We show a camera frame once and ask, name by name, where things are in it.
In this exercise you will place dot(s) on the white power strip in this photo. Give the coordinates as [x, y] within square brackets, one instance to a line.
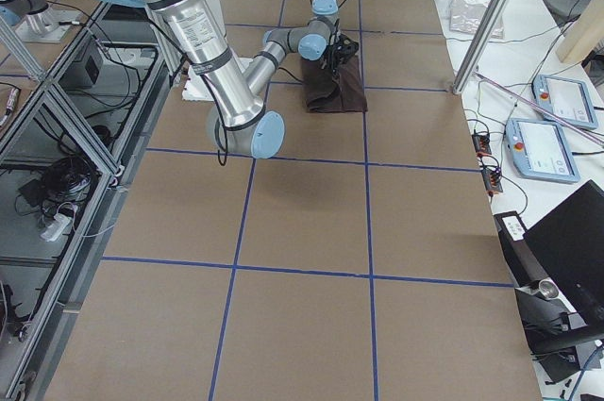
[57, 226]

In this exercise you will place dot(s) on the near blue teach pendant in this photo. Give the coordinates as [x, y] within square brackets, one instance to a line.
[540, 151]

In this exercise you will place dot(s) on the clear plastic bag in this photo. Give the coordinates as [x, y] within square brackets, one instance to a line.
[465, 16]

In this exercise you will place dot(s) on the brown paper table cover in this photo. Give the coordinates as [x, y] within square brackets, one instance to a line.
[361, 263]

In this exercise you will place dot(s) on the dark brown t-shirt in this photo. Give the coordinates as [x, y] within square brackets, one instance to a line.
[327, 93]

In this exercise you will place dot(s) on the aluminium frame post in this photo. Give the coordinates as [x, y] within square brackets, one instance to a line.
[478, 44]

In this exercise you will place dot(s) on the black box white label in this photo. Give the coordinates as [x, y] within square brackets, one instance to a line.
[525, 268]

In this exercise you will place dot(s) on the grey reacher grabber tool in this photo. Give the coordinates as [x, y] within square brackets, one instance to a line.
[583, 133]

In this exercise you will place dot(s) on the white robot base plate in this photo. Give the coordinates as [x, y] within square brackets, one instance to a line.
[195, 89]

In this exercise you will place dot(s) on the far blue teach pendant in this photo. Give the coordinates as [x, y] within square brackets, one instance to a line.
[566, 98]

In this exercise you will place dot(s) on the blue teach pendant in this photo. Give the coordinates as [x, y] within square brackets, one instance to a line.
[540, 151]
[566, 98]

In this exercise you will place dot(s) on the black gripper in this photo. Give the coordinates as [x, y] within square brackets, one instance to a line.
[332, 58]

